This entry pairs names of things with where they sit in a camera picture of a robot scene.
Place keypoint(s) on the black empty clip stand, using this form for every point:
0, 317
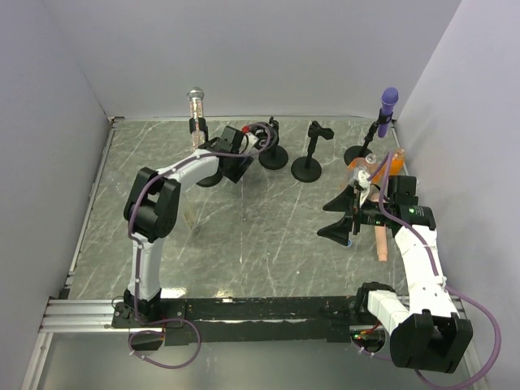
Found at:
306, 168

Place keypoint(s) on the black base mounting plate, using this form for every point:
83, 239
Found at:
333, 319

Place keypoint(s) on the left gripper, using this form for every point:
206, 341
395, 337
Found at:
235, 174

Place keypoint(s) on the clear white-capped tea bottle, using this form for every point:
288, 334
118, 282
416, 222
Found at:
188, 218

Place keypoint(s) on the black shock mount stand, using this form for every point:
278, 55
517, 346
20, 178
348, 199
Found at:
275, 156

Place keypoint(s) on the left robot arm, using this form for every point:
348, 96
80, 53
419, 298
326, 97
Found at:
152, 209

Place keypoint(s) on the orange square bottle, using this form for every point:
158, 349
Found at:
370, 163

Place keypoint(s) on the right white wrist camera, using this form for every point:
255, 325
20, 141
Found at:
361, 179

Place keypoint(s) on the black glitter microphone stand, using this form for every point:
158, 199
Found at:
205, 170

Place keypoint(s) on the orange round bottle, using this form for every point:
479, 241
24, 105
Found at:
397, 163

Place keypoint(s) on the pink beige microphone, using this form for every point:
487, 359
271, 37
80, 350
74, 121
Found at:
380, 233

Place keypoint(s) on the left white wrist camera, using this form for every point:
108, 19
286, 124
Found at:
252, 139

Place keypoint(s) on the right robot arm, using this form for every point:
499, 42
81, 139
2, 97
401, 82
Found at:
427, 333

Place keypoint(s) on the black purple microphone stand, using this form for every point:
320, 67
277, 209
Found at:
361, 151

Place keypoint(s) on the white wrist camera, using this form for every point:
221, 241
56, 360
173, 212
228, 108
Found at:
361, 179
252, 139

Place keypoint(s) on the aluminium rail frame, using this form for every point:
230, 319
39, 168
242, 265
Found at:
257, 238

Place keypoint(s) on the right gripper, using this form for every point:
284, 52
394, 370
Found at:
340, 231

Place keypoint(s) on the glitter silver microphone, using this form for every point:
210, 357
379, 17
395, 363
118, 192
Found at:
196, 118

